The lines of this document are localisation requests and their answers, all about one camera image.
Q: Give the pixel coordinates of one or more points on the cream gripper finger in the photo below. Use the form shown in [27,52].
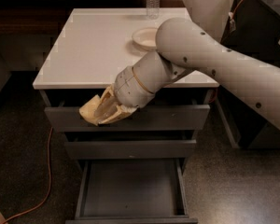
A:
[121,113]
[108,104]

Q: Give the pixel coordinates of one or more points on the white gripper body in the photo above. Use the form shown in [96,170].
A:
[126,84]

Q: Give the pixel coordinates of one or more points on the grey bottom drawer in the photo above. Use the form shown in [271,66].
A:
[132,192]

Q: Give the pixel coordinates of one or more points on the grey drawer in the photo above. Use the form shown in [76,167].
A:
[150,118]
[130,145]
[132,192]

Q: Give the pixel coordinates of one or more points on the yellow sponge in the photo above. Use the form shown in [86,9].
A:
[88,109]

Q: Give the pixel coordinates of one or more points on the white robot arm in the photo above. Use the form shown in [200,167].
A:
[182,47]

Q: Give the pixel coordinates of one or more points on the grey middle drawer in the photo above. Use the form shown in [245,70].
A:
[130,145]

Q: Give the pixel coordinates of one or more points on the white grey drawer cabinet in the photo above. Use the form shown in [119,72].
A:
[95,45]

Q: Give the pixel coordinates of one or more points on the grey top drawer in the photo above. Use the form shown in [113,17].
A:
[150,118]

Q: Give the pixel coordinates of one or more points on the white paper bowl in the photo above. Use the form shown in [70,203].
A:
[145,38]

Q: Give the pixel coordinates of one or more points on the clear plastic water bottle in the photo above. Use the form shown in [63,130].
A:
[153,7]

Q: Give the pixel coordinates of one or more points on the dark wooden bench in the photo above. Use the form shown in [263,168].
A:
[48,17]

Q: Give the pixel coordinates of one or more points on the dark cabinet on right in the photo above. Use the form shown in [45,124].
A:
[257,34]

